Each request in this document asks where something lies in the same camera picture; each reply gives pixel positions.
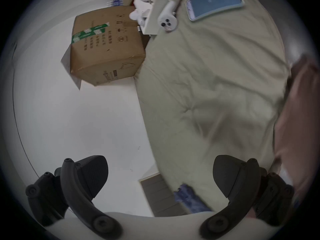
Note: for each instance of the blue patterned cloth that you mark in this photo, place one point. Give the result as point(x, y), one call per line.
point(186, 196)

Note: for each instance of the white flat board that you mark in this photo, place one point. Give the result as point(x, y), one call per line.
point(155, 14)

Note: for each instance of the brown cardboard carton green tape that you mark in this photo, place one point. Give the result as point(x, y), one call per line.
point(105, 46)

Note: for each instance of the bed with beige sheet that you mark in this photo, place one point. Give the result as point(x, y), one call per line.
point(215, 84)

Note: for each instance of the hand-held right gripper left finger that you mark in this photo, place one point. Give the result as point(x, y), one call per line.
point(82, 201)

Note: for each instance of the smartphone in pale green case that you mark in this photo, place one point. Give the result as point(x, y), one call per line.
point(215, 1)

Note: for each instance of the grey ribbed floor mat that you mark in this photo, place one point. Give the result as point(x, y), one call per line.
point(162, 196)

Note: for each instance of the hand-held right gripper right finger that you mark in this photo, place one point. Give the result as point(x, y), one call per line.
point(240, 199)

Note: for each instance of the white hand controller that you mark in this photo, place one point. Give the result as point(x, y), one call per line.
point(168, 17)
point(140, 10)

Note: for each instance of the person's left forearm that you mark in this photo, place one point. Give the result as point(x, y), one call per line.
point(300, 124)

